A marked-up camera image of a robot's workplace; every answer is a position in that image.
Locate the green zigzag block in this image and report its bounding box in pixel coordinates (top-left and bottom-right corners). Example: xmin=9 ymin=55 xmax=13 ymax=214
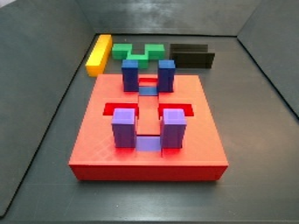
xmin=111 ymin=44 xmax=165 ymax=69

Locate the red base board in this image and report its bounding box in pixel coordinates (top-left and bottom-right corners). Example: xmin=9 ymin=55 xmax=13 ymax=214
xmin=69 ymin=74 xmax=229 ymax=181

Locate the black angled bracket block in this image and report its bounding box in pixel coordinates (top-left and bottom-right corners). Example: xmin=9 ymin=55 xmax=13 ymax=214
xmin=169 ymin=44 xmax=214 ymax=69

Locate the purple U-shaped block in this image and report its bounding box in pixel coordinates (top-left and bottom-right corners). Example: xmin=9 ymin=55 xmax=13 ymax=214
xmin=110 ymin=108 xmax=186 ymax=151

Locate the yellow rectangular bar block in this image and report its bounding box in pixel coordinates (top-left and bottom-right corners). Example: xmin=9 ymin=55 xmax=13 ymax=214
xmin=85 ymin=34 xmax=111 ymax=77

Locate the dark blue U-shaped block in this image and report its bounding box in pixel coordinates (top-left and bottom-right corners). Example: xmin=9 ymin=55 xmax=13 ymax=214
xmin=121 ymin=59 xmax=174 ymax=95

